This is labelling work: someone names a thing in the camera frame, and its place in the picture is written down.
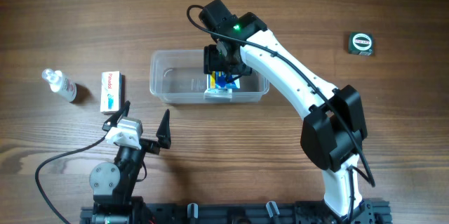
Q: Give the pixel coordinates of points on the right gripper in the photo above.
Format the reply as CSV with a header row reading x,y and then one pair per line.
x,y
228,68

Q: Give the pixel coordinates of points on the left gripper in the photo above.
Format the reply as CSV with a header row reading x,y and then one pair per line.
x,y
149,145

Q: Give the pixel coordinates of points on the blue yellow VapoDrops box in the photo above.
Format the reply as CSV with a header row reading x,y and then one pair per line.
x,y
221,80

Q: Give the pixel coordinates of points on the white blue medicine box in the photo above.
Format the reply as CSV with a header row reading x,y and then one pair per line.
x,y
215,93

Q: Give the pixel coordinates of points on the clear plastic container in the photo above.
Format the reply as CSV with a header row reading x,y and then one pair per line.
x,y
176,77

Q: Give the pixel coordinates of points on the white Panadol box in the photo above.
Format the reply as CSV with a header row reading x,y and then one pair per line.
x,y
110,99

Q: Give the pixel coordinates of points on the white spray bottle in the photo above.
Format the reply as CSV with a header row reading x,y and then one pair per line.
x,y
60,84

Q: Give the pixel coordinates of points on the green round-logo box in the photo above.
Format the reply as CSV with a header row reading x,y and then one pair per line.
x,y
360,43

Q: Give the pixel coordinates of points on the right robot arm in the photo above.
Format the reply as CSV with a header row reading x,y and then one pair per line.
x,y
334,125

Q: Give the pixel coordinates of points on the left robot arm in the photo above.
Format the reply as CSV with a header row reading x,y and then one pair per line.
x,y
113,182

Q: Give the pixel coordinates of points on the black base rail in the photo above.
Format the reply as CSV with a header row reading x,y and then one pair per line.
x,y
368,211

